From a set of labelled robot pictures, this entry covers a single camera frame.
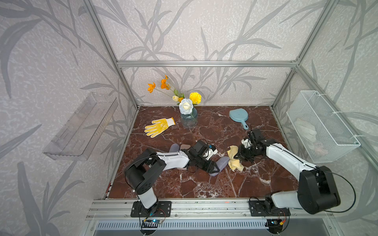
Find pink eyeglass case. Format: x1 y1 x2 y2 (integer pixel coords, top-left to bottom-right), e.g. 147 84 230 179
180 144 191 150

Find lavender eyeglass case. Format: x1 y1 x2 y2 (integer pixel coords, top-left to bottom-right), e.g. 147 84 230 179
169 144 180 152
210 156 230 177

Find yellow microfiber cloth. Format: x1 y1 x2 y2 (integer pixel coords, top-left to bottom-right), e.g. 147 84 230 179
227 145 244 172

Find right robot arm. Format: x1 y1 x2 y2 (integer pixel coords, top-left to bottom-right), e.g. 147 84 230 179
235 129 341 214

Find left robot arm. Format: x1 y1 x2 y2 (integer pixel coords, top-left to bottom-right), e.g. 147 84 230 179
124 140 223 210

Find teal hand mirror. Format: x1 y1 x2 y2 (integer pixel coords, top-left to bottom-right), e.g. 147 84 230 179
229 108 249 130

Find glass vase with flowers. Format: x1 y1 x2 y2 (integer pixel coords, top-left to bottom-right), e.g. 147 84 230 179
147 75 202 128

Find yellow work glove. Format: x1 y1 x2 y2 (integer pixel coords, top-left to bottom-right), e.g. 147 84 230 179
144 118 176 138

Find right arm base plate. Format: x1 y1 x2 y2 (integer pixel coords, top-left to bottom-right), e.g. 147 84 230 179
249 198 291 218

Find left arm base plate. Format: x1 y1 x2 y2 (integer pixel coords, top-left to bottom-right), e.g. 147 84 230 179
131 201 172 218

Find white wire mesh basket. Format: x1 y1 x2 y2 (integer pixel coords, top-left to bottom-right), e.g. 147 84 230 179
286 90 361 163

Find aluminium mounting rail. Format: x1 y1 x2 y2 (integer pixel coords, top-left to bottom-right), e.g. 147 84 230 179
85 197 334 220

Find clear acrylic wall shelf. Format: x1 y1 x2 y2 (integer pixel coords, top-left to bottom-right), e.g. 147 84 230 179
42 92 119 161

